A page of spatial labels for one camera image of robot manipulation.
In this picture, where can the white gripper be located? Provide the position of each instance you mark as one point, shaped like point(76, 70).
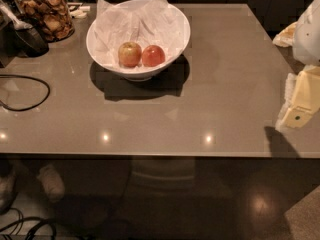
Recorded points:
point(308, 39)

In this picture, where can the red apple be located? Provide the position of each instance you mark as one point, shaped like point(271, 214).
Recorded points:
point(152, 56)

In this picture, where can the yellow-red apple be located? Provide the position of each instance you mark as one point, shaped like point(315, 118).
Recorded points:
point(129, 54)

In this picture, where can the white paper liner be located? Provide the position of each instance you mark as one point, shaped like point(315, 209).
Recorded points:
point(156, 22)

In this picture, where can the small white items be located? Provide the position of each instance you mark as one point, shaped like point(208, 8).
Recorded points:
point(79, 11)

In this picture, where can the white shoe under table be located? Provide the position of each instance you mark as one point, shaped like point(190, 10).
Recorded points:
point(52, 183)

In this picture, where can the glass jar of chips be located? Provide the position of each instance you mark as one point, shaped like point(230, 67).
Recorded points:
point(52, 17)

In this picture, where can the black rounded appliance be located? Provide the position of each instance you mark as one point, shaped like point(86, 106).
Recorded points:
point(30, 42)

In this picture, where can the white spoon handle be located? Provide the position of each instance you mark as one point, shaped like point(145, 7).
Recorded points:
point(17, 23)

